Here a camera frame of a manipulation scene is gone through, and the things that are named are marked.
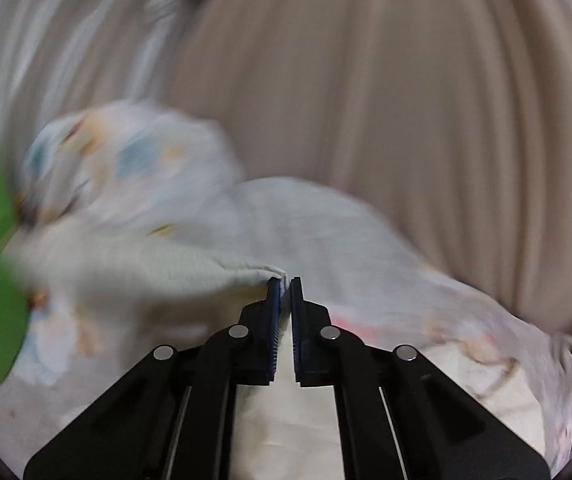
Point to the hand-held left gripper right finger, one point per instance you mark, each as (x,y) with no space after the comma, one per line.
(297,320)

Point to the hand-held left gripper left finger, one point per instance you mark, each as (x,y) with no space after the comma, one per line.
(275,310)

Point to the cream quilt with floral print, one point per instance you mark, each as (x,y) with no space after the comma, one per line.
(296,230)

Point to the sheer white striped curtain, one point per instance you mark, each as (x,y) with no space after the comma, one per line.
(66,45)

